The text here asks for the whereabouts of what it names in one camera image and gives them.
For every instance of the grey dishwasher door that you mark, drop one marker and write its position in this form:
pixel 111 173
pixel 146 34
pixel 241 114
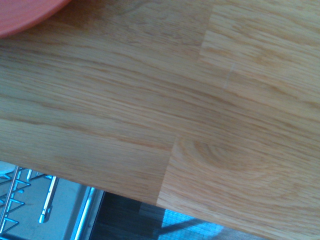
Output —
pixel 67 200

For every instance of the red round plate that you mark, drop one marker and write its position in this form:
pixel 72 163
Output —
pixel 22 15

